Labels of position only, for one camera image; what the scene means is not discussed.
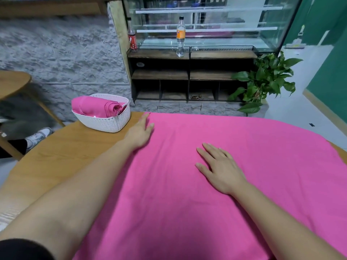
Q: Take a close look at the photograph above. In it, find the person's right hand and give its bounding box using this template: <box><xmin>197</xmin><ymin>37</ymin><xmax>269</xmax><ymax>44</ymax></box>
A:
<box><xmin>194</xmin><ymin>142</ymin><xmax>249</xmax><ymax>196</ymax></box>

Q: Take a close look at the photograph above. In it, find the person's left hand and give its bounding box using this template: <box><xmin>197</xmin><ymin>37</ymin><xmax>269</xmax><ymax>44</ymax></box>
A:
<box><xmin>124</xmin><ymin>112</ymin><xmax>155</xmax><ymax>151</ymax></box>

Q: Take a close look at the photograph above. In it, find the white woven plastic basket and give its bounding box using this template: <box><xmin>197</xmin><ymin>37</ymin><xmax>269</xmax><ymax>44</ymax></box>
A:
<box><xmin>72</xmin><ymin>93</ymin><xmax>132</xmax><ymax>133</ymax></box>

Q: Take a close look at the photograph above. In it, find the pink towel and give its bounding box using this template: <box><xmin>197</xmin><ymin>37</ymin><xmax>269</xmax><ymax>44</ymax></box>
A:
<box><xmin>72</xmin><ymin>96</ymin><xmax>128</xmax><ymax>118</ymax></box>

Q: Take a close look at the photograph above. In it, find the pile of pink cloths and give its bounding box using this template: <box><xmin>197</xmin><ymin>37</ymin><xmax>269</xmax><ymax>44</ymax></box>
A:
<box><xmin>73</xmin><ymin>112</ymin><xmax>347</xmax><ymax>260</ymax></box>

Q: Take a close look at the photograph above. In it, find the person's left forearm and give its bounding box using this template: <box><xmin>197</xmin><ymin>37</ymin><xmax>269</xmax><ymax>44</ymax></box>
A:
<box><xmin>0</xmin><ymin>140</ymin><xmax>136</xmax><ymax>260</ymax></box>

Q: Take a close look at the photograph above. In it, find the person's right forearm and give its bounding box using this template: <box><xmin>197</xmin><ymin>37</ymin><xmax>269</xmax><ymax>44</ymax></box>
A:
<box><xmin>233</xmin><ymin>181</ymin><xmax>345</xmax><ymax>260</ymax></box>

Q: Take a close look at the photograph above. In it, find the dark wooden shelf cabinet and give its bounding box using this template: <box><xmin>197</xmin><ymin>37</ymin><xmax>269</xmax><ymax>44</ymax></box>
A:
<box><xmin>127</xmin><ymin>48</ymin><xmax>266</xmax><ymax>103</ymax></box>

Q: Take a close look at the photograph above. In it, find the red label cola bottle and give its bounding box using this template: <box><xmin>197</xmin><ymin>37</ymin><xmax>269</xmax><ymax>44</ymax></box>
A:
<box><xmin>128</xmin><ymin>27</ymin><xmax>138</xmax><ymax>51</ymax></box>

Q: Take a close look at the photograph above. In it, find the green potted plant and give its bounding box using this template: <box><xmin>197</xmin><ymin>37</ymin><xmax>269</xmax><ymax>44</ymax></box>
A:
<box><xmin>228</xmin><ymin>50</ymin><xmax>303</xmax><ymax>115</ymax></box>

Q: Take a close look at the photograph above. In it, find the white shoe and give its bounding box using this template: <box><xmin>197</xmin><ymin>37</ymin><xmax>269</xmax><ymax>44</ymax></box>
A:
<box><xmin>24</xmin><ymin>127</ymin><xmax>54</xmax><ymax>151</ymax></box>

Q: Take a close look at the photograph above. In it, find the clear bottle with orange label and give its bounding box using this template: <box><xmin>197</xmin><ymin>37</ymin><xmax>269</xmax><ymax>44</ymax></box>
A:
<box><xmin>176</xmin><ymin>17</ymin><xmax>187</xmax><ymax>58</ymax></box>

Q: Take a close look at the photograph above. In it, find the small round wooden side table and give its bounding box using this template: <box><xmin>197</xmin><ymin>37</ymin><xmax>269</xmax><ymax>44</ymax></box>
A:
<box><xmin>0</xmin><ymin>70</ymin><xmax>66</xmax><ymax>160</ymax></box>

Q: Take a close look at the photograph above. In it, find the glass display case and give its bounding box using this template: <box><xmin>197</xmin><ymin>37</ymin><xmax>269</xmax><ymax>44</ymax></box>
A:
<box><xmin>122</xmin><ymin>0</ymin><xmax>303</xmax><ymax>53</ymax></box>

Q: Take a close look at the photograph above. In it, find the white mop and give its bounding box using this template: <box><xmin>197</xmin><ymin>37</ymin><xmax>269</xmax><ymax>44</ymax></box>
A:
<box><xmin>284</xmin><ymin>25</ymin><xmax>307</xmax><ymax>50</ymax></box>

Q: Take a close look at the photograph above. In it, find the wooden bar counter top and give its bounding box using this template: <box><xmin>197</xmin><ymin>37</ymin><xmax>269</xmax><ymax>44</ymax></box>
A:
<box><xmin>0</xmin><ymin>0</ymin><xmax>123</xmax><ymax>20</ymax></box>

